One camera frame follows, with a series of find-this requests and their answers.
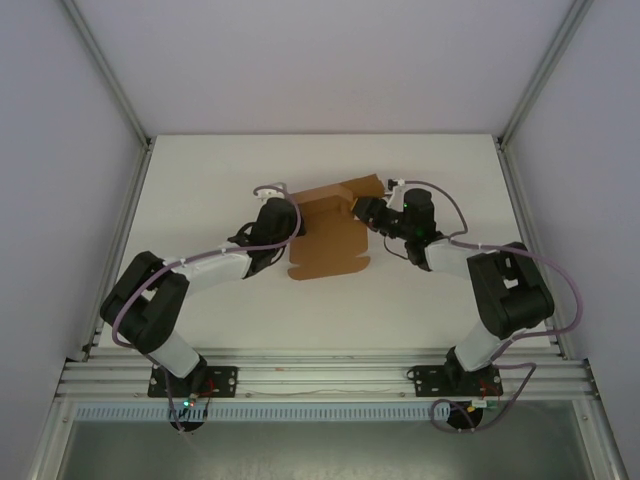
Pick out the brown cardboard paper box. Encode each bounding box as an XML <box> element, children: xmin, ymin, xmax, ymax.
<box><xmin>287</xmin><ymin>172</ymin><xmax>389</xmax><ymax>282</ymax></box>

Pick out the shiny metal sheet panel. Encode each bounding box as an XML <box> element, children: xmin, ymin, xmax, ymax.
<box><xmin>64</xmin><ymin>420</ymin><xmax>589</xmax><ymax>480</ymax></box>

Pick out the thin black right gripper cable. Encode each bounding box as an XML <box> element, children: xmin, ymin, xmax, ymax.
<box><xmin>382</xmin><ymin>234</ymin><xmax>409</xmax><ymax>262</ymax></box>

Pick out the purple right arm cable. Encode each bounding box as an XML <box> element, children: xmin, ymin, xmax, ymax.
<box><xmin>394</xmin><ymin>178</ymin><xmax>586</xmax><ymax>435</ymax></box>

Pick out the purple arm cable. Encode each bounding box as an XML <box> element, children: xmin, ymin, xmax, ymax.
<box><xmin>110</xmin><ymin>180</ymin><xmax>307</xmax><ymax>434</ymax></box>
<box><xmin>394</xmin><ymin>178</ymin><xmax>586</xmax><ymax>435</ymax></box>

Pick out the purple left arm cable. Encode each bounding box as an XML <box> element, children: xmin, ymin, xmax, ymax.
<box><xmin>110</xmin><ymin>180</ymin><xmax>307</xmax><ymax>434</ymax></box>

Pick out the aluminium table side rail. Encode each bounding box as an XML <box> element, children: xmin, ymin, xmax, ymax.
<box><xmin>494</xmin><ymin>138</ymin><xmax>571</xmax><ymax>361</ymax></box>
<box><xmin>79</xmin><ymin>139</ymin><xmax>155</xmax><ymax>361</ymax></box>

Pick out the aluminium mounting rail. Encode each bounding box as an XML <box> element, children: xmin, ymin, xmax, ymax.
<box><xmin>53</xmin><ymin>347</ymin><xmax>600</xmax><ymax>401</ymax></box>

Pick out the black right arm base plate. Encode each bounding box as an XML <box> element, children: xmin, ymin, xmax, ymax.
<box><xmin>407</xmin><ymin>363</ymin><xmax>504</xmax><ymax>400</ymax></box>

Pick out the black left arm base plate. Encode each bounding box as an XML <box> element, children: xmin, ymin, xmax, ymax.
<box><xmin>146</xmin><ymin>363</ymin><xmax>239</xmax><ymax>400</ymax></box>

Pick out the aluminium frame post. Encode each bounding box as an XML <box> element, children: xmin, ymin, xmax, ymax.
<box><xmin>60</xmin><ymin>0</ymin><xmax>153</xmax><ymax>147</ymax></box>
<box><xmin>496</xmin><ymin>0</ymin><xmax>596</xmax><ymax>147</ymax></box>

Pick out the slotted grey cable duct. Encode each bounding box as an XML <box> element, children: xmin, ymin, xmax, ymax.
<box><xmin>73</xmin><ymin>403</ymin><xmax>501</xmax><ymax>422</ymax></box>

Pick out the black round cable grommet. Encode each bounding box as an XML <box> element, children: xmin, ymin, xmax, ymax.
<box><xmin>446</xmin><ymin>402</ymin><xmax>484</xmax><ymax>434</ymax></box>
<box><xmin>169</xmin><ymin>417</ymin><xmax>206</xmax><ymax>435</ymax></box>

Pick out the aluminium frame leg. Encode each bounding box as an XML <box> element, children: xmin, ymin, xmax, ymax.
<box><xmin>572</xmin><ymin>399</ymin><xmax>629</xmax><ymax>480</ymax></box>
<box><xmin>27</xmin><ymin>399</ymin><xmax>76</xmax><ymax>480</ymax></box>

